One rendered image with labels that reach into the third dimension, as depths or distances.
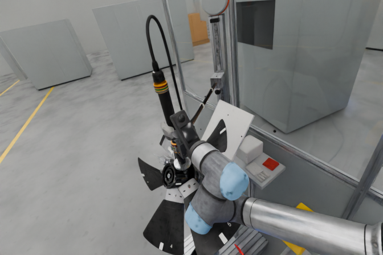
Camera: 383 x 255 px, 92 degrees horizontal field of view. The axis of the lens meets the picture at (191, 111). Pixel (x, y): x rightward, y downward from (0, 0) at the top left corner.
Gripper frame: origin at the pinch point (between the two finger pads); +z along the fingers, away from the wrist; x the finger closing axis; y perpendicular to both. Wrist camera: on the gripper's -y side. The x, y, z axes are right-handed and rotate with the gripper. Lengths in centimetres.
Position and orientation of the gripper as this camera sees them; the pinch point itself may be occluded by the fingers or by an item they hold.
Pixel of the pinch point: (167, 119)
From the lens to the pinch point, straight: 69.0
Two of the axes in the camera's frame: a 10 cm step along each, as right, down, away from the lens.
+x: 8.2, -4.2, 4.0
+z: -5.5, -3.7, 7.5
